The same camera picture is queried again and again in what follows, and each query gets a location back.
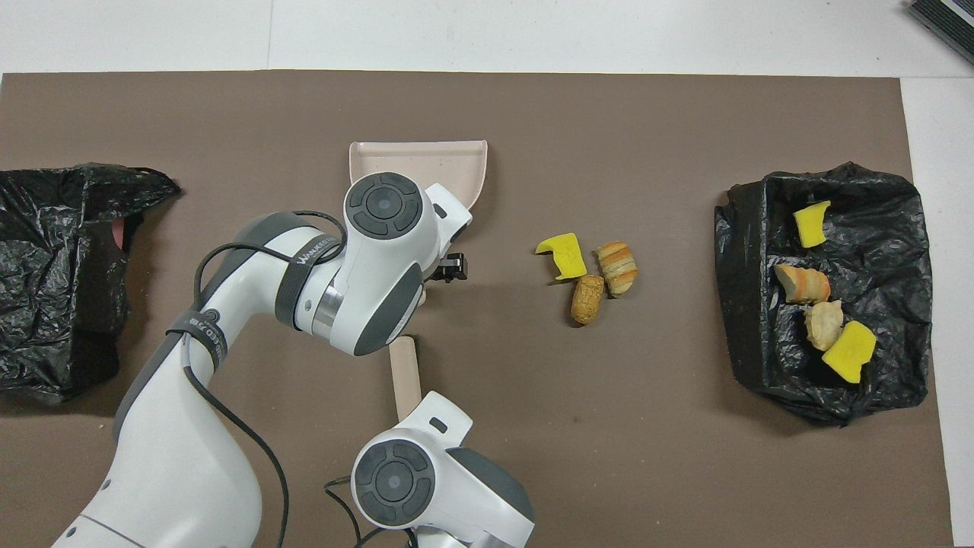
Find beige plastic dustpan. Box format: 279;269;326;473
349;139;489;307

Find beige hand brush black bristles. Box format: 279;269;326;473
388;336;423;421

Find notched yellow sponge piece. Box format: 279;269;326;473
535;232;588;282

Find brown bread roll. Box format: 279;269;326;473
571;274;606;326

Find striped bread roll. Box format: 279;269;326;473
597;241;639;297

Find orange striped croissant piece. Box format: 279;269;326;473
774;263;832;305

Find small yellow sponge piece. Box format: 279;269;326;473
793;199;832;250

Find pale bread piece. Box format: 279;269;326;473
804;299;845;352

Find large yellow sponge piece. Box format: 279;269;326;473
821;320;878;385

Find black bag lined bin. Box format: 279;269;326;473
714;161;934;427

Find black bag bin showing pink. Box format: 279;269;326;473
0;162;183;406

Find brown table mat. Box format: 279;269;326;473
0;70;956;548

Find dark ribbed panel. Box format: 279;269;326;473
904;0;974;68

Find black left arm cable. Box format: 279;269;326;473
183;209;351;548

